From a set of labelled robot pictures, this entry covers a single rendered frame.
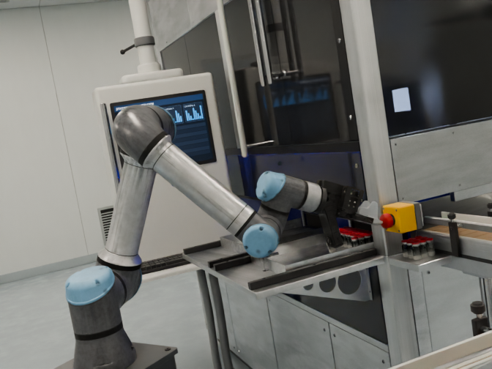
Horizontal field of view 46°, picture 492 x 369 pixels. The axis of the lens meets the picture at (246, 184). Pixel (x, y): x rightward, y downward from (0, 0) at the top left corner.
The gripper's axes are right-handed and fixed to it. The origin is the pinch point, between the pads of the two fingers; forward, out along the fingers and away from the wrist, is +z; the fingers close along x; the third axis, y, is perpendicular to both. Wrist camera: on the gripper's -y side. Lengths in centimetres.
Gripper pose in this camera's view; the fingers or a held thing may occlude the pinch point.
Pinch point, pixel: (377, 223)
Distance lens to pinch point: 159.0
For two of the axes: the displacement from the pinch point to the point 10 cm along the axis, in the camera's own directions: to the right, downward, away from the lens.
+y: 2.4, -9.7, 0.6
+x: -3.8, -0.4, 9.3
